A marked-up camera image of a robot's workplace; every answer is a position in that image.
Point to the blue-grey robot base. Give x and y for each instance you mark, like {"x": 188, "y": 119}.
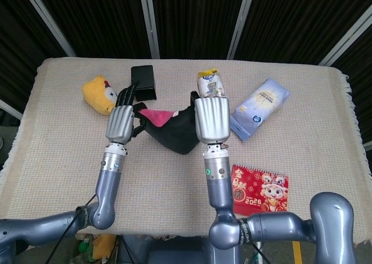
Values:
{"x": 174, "y": 252}

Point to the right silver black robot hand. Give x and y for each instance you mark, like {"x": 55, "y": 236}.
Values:
{"x": 212, "y": 118}

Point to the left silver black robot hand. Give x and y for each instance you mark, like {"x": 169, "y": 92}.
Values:
{"x": 119, "y": 124}

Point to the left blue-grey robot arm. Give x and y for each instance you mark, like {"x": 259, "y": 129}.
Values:
{"x": 109, "y": 182}

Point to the yellow white roll pack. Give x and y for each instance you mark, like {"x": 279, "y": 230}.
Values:
{"x": 210, "y": 83}

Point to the white table leg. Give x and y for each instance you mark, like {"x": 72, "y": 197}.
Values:
{"x": 260, "y": 253}

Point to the light blue paper bag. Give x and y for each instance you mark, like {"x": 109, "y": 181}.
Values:
{"x": 258, "y": 107}

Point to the black open box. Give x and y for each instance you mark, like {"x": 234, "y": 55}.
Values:
{"x": 143, "y": 78}

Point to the yellow plush toy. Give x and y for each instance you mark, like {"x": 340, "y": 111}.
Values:
{"x": 96, "y": 92}
{"x": 103, "y": 246}

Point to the beige woven tablecloth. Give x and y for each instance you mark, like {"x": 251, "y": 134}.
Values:
{"x": 58, "y": 159}

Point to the small green toy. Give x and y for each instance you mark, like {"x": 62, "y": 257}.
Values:
{"x": 83, "y": 246}

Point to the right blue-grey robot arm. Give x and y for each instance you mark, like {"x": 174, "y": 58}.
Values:
{"x": 218, "y": 182}

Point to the pink and grey microfibre towel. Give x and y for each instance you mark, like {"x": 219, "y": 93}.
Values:
{"x": 174, "y": 133}

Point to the red desk calendar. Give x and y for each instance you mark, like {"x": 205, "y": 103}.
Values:
{"x": 261, "y": 188}

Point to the grey metal partition post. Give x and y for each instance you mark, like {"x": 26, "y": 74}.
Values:
{"x": 10, "y": 108}
{"x": 242, "y": 14}
{"x": 44, "y": 14}
{"x": 147, "y": 14}
{"x": 348, "y": 38}
{"x": 367, "y": 146}

